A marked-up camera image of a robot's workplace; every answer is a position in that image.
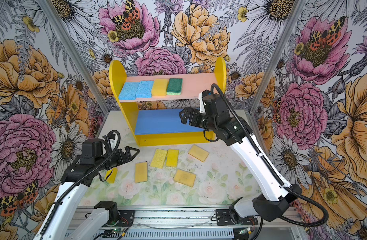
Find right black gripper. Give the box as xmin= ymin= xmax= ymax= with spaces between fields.
xmin=179 ymin=105 xmax=218 ymax=131

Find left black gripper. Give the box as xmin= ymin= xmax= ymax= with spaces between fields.
xmin=95 ymin=146 xmax=140 ymax=171

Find green sponge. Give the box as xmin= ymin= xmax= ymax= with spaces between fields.
xmin=166 ymin=78 xmax=182 ymax=95

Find pale yellow textured sponge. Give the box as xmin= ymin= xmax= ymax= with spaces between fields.
xmin=150 ymin=149 xmax=167 ymax=169

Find thick yellow sponge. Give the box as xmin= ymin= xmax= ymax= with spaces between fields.
xmin=151 ymin=79 xmax=169 ymax=97

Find bright yellow small sponge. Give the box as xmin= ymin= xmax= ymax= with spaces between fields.
xmin=165 ymin=149 xmax=179 ymax=168

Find blue sponge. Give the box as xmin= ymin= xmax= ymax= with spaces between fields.
xmin=118 ymin=82 xmax=139 ymax=101
xmin=135 ymin=81 xmax=154 ymax=99

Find orange-yellow sponge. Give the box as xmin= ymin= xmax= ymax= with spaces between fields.
xmin=134 ymin=162 xmax=148 ymax=184
xmin=188 ymin=145 xmax=209 ymax=162
xmin=173 ymin=169 xmax=196 ymax=188

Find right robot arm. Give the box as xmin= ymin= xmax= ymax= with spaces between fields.
xmin=179 ymin=90 xmax=301 ymax=224

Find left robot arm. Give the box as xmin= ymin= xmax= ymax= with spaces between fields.
xmin=34 ymin=139 xmax=140 ymax=240

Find yellow shelf with coloured boards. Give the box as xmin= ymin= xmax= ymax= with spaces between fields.
xmin=108 ymin=57 xmax=227 ymax=147

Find small yellow sponge at left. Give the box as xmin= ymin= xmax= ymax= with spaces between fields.
xmin=105 ymin=168 xmax=117 ymax=184

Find floral table mat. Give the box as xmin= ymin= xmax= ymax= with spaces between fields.
xmin=79 ymin=143 xmax=261 ymax=207

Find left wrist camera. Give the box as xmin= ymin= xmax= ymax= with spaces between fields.
xmin=106 ymin=133 xmax=118 ymax=151

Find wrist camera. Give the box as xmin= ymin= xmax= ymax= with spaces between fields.
xmin=199 ymin=90 xmax=210 ymax=114
xmin=106 ymin=133 xmax=118 ymax=151

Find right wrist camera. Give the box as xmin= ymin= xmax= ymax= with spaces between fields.
xmin=199 ymin=90 xmax=210 ymax=114

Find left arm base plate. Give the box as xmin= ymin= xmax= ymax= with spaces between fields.
xmin=105 ymin=210 xmax=135 ymax=227

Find aluminium front rail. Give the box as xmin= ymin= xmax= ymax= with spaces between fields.
xmin=45 ymin=205 xmax=304 ymax=240

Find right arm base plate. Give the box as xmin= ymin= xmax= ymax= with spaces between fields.
xmin=215 ymin=209 xmax=259 ymax=226

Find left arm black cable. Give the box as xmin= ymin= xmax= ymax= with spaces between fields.
xmin=39 ymin=129 xmax=121 ymax=236

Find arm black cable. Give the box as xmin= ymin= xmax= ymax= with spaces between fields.
xmin=210 ymin=83 xmax=329 ymax=228
xmin=39 ymin=129 xmax=121 ymax=236

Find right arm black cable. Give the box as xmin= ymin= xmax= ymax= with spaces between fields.
xmin=210 ymin=83 xmax=329 ymax=228

